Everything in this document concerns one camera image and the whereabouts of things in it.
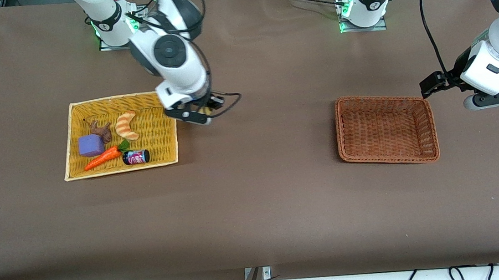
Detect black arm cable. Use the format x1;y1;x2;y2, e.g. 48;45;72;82
125;0;244;126
418;0;460;83

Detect toy croissant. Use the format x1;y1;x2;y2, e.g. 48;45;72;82
115;110;140;142

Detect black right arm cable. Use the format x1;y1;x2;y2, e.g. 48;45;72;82
125;0;244;126

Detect yellow wicker basket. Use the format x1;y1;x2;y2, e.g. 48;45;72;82
57;90;183;182

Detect purple foam cube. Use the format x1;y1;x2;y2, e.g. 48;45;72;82
77;133;106;158

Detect silver table edge bracket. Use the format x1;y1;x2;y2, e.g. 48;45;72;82
244;265;272;280

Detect orange toy carrot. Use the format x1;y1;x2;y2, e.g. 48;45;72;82
82;139;133;171

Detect brown toy figure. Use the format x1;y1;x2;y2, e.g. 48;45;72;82
88;118;114;145

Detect small purple can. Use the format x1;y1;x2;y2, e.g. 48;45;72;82
122;148;151;166

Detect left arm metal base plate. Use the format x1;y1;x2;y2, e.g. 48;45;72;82
336;0;388;35

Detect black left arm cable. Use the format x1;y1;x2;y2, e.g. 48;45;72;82
418;0;460;83

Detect brown wicker basket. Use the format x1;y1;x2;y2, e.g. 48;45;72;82
333;88;441;172

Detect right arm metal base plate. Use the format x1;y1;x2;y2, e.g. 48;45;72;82
95;5;149;52

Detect brown table cover sheet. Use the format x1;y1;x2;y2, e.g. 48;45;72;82
0;0;499;280

